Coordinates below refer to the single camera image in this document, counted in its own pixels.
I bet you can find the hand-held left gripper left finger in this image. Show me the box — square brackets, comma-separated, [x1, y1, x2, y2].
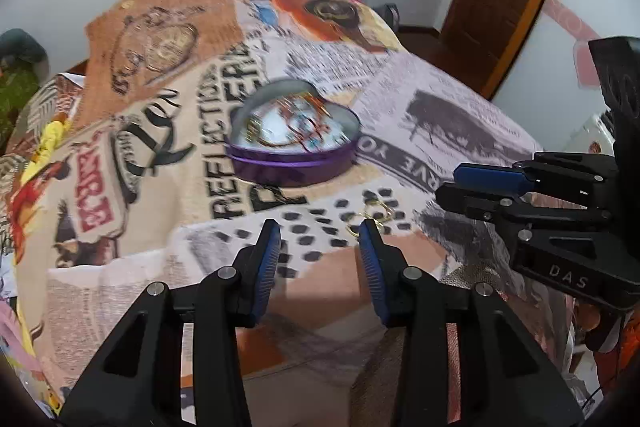
[59, 219, 281, 427]

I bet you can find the dark grey bag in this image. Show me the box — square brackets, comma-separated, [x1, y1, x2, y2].
[375, 3, 403, 32]

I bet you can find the pink swirl wall sticker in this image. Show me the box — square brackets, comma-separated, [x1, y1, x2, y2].
[542, 0, 598, 44]

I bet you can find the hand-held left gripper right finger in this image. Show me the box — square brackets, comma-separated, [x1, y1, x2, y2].
[359, 219, 583, 427]

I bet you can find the newspaper print blanket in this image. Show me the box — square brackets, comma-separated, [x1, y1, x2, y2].
[0, 0, 576, 427]

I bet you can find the yellow plastic bag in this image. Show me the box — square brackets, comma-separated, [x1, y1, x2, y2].
[22, 119, 69, 181]

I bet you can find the person's right hand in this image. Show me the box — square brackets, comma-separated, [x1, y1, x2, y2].
[575, 298, 624, 355]

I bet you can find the gold earring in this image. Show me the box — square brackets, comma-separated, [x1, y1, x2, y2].
[349, 202, 396, 238]

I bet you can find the gold bangle bracelet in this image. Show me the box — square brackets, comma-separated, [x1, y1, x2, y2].
[272, 93, 342, 155]

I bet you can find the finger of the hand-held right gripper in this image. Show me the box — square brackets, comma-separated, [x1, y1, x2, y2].
[435, 184, 617, 234]
[454, 152, 619, 195]

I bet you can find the purple heart-shaped tin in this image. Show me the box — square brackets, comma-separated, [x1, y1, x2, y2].
[227, 78, 362, 188]

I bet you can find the dark cloth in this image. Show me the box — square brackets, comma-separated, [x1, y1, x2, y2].
[0, 28, 50, 68]

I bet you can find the white appliance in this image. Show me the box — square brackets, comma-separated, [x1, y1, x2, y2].
[570, 112, 619, 156]

